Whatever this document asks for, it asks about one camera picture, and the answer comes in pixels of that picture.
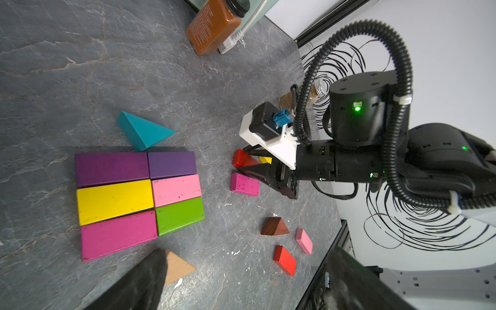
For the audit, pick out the red block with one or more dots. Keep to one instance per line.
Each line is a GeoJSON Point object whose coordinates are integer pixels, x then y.
{"type": "Point", "coordinates": [285, 260]}
{"type": "Point", "coordinates": [243, 159]}

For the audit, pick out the tan wooden triangle block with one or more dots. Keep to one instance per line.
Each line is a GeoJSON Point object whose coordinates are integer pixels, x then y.
{"type": "Point", "coordinates": [177, 268]}

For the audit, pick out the yellow block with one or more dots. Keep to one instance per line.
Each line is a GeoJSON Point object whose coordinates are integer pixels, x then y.
{"type": "Point", "coordinates": [96, 204]}
{"type": "Point", "coordinates": [265, 160]}

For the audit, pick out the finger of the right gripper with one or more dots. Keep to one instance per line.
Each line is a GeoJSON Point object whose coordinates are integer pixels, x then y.
{"type": "Point", "coordinates": [261, 172]}
{"type": "Point", "coordinates": [257, 150]}

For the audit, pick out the mint green toaster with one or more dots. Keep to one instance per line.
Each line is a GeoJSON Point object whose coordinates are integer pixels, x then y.
{"type": "Point", "coordinates": [254, 4]}

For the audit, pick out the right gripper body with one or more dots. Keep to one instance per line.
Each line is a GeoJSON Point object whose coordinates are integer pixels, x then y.
{"type": "Point", "coordinates": [282, 179]}

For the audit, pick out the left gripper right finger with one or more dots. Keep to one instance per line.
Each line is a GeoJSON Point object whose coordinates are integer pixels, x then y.
{"type": "Point", "coordinates": [352, 286]}

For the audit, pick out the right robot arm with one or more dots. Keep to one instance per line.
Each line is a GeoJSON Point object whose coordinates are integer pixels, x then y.
{"type": "Point", "coordinates": [432, 167]}

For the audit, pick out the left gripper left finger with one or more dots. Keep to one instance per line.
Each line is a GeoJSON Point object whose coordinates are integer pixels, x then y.
{"type": "Point", "coordinates": [140, 288]}

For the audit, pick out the brown triangle block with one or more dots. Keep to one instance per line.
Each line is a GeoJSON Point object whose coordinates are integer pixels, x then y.
{"type": "Point", "coordinates": [274, 226]}

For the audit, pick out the magenta block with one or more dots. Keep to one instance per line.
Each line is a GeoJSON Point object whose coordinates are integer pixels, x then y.
{"type": "Point", "coordinates": [111, 236]}
{"type": "Point", "coordinates": [244, 185]}

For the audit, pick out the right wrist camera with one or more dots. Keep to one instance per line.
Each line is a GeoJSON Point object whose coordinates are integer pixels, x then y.
{"type": "Point", "coordinates": [258, 128]}

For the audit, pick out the light pink block front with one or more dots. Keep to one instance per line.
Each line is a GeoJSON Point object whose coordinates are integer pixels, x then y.
{"type": "Point", "coordinates": [304, 241]}

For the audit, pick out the teal triangle block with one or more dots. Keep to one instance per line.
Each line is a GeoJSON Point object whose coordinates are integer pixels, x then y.
{"type": "Point", "coordinates": [142, 133]}

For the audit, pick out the violet purple block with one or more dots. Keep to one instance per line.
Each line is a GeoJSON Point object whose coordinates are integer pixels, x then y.
{"type": "Point", "coordinates": [171, 164]}

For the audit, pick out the red block front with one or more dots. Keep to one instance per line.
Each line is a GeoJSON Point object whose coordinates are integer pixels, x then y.
{"type": "Point", "coordinates": [285, 260]}

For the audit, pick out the glass jar tan spice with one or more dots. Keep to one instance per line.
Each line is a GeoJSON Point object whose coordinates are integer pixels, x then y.
{"type": "Point", "coordinates": [289, 101]}

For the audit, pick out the dark purple block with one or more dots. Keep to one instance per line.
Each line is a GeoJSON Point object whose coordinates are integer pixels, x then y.
{"type": "Point", "coordinates": [104, 168]}

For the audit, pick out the light pink block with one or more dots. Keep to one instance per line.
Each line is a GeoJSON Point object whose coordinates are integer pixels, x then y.
{"type": "Point", "coordinates": [304, 241]}
{"type": "Point", "coordinates": [173, 190]}

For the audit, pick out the brown spice bottle black cap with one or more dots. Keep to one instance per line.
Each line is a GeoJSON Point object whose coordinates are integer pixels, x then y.
{"type": "Point", "coordinates": [214, 23]}

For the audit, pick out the green block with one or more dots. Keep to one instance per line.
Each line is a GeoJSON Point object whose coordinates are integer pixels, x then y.
{"type": "Point", "coordinates": [173, 217]}

